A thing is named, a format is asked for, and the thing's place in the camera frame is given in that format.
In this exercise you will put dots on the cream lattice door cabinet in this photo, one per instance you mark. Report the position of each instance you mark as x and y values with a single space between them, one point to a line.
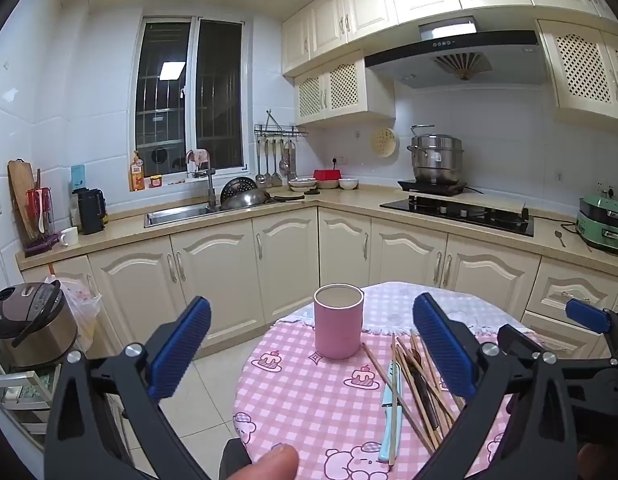
334 87
584 70

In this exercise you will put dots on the beige kitchen countertop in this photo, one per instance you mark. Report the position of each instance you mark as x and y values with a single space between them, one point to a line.
349 199

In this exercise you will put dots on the black induction cooker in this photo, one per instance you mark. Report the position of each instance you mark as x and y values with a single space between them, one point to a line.
431 187

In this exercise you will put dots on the steel colander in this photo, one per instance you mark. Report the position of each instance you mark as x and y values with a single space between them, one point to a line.
236 186

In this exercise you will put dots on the pink checked tablecloth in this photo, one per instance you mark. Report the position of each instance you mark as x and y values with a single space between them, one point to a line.
309 400

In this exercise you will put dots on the beige bowl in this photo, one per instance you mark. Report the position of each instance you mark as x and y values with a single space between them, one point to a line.
328 185

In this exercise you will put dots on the white checked fringed cloth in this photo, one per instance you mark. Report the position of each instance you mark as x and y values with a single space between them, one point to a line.
389 305

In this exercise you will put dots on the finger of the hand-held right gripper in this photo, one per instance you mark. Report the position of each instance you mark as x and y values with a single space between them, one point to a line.
586 316

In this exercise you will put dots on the pink cloth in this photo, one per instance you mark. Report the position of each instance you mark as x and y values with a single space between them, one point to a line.
198 157

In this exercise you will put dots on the wall outlet with plug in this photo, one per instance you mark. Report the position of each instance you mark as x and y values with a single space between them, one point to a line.
339 161

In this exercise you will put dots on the metal storage rack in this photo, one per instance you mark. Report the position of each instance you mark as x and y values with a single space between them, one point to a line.
19 390

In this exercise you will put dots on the cream base cabinets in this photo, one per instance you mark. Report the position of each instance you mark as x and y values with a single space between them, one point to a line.
289 260

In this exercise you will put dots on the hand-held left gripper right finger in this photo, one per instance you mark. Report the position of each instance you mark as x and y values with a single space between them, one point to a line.
444 350

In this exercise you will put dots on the steel steamer pot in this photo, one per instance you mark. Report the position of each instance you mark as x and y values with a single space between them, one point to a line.
436 157

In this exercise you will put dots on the metal cooking utensil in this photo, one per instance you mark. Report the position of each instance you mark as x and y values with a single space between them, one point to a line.
277 172
268 170
291 160
259 170

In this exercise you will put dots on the bundle of wooden chopsticks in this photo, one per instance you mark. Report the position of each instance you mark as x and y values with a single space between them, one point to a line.
419 390

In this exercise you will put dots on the person's left hand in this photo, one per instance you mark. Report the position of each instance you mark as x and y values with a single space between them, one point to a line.
271 464

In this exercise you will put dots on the blue box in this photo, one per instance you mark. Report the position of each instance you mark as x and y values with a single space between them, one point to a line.
78 177

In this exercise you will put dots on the metal spoon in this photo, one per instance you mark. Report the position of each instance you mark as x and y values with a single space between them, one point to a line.
560 237

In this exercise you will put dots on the white plastic bag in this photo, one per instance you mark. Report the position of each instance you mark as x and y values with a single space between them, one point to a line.
81 310

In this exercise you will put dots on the wall utensil rack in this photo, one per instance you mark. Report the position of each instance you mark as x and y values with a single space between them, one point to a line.
279 131

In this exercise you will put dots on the black gas stove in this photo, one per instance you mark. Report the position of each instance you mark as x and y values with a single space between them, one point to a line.
456 217

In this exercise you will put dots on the light blue knife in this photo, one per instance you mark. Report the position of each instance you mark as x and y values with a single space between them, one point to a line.
391 410

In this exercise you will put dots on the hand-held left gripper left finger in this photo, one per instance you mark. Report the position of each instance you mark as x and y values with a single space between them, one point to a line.
181 345

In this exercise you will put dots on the black electric kettle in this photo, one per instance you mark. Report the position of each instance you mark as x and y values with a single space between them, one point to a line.
91 210

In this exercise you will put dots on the steel faucet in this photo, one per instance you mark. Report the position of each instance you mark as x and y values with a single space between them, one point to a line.
210 187

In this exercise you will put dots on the kitchen window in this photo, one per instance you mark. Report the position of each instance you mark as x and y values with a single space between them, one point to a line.
189 95

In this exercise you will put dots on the silver rice cooker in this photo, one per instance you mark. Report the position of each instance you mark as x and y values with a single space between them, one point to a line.
29 322

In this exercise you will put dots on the wooden cutting board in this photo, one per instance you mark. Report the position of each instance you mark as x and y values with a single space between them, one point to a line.
20 190

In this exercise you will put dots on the red container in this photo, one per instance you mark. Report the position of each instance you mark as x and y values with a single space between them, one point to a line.
326 175

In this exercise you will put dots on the black range hood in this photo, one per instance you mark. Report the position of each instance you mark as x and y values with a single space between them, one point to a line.
459 55

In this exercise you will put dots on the pink cup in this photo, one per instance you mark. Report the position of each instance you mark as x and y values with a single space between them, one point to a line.
339 325

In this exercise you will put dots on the knife holder with red utensils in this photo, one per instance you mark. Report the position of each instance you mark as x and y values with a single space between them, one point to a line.
41 210

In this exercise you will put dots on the steel sink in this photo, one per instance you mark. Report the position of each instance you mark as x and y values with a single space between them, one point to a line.
179 214

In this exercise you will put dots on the small jar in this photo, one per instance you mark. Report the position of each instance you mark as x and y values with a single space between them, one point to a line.
156 180

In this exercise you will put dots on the white mug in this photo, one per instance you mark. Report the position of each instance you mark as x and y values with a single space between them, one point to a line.
69 236

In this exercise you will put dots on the black plastic spork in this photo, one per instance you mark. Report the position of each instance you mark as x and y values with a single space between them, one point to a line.
425 395

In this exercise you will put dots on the green electric cooker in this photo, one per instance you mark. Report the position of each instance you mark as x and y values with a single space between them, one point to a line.
604 225

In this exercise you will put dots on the stack of white dishes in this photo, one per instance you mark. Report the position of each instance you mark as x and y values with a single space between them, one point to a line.
302 183

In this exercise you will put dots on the steel wok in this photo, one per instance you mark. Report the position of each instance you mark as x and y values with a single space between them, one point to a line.
246 199

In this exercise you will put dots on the orange bottle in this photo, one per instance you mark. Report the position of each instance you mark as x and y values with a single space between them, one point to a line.
137 172

